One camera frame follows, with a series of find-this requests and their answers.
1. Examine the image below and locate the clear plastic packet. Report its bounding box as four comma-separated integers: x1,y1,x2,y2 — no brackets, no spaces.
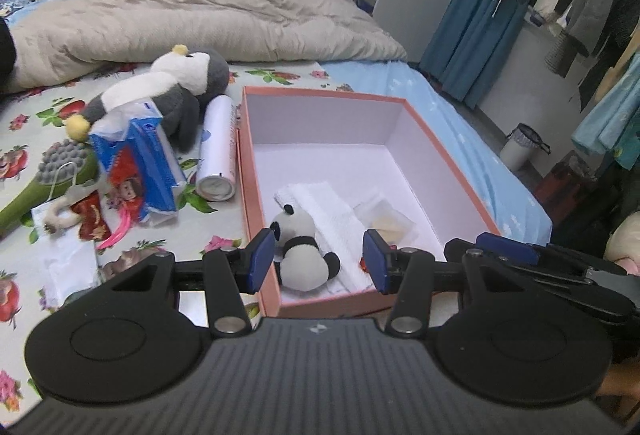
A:
352,198,419,249

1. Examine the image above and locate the blue patterned cloth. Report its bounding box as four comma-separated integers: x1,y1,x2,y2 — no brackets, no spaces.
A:
0,0,36,16

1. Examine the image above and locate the white trash bin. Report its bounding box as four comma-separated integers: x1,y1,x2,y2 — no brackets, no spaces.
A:
500,124,551,174

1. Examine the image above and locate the grey duvet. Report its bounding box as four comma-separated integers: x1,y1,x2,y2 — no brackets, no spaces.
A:
7,0,408,92

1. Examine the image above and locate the cream ring toy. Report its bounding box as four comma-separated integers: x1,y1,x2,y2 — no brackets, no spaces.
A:
42,200,84,234

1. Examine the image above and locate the white spray can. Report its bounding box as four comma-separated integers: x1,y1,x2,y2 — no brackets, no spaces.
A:
195,95,239,202

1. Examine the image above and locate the fruit printed tablecloth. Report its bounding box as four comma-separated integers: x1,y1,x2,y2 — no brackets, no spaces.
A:
0,60,331,411

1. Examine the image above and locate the red foil snack packet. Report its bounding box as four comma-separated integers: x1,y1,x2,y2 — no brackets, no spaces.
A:
72,192,112,244

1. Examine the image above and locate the blue tissue pack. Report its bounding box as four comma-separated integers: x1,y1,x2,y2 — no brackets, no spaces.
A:
89,100,189,229

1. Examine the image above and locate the orange cardboard box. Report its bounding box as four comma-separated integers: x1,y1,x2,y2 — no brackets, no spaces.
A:
235,85,502,319

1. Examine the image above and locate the dark brown box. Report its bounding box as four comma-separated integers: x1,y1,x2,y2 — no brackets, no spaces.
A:
532,150,609,227

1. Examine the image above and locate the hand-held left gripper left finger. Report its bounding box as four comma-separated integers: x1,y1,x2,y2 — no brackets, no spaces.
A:
107,231,275,338

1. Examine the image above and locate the white towel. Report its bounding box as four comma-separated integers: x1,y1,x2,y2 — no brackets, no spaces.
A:
274,182,376,292

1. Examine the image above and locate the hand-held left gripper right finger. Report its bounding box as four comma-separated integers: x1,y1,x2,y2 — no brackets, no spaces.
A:
364,229,546,336

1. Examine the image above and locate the blue curtain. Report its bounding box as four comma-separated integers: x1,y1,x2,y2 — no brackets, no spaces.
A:
419,0,531,109

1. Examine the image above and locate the green massage brush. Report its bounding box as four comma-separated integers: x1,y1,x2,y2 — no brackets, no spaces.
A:
0,139,101,232

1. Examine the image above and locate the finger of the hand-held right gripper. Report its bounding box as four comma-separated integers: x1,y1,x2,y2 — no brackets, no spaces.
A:
445,233,586,273

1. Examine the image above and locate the panda plush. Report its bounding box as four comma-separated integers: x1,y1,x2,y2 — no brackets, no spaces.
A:
270,205,342,292

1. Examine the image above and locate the light blue bed sheet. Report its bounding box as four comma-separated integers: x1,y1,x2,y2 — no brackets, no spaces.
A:
7,0,553,247

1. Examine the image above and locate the grey white penguin plush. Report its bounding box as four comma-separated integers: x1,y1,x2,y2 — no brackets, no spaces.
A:
65,45,231,154

